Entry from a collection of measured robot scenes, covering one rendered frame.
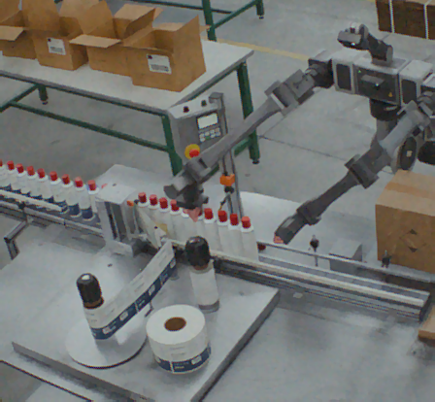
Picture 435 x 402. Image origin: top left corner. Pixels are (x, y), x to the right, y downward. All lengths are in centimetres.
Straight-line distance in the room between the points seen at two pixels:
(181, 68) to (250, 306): 200
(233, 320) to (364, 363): 52
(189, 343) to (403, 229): 90
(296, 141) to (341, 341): 289
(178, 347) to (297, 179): 268
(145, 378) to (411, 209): 112
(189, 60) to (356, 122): 148
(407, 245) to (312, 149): 252
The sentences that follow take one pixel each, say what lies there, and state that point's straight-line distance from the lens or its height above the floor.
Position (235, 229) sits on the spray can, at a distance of 335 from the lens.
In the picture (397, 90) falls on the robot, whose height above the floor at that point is 145.
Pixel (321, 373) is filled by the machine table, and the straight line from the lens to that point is 303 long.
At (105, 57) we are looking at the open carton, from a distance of 534.
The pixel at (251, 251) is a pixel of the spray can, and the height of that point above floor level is 95.
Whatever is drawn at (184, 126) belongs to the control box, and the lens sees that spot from 325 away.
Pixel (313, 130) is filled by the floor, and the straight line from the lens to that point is 595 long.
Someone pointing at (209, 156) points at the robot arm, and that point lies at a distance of 299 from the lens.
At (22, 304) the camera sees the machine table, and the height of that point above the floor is 83.
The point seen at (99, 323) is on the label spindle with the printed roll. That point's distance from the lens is 313.
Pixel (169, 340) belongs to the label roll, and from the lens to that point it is 296.
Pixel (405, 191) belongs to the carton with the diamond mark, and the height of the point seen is 112.
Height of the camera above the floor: 301
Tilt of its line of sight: 33 degrees down
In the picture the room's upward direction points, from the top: 10 degrees counter-clockwise
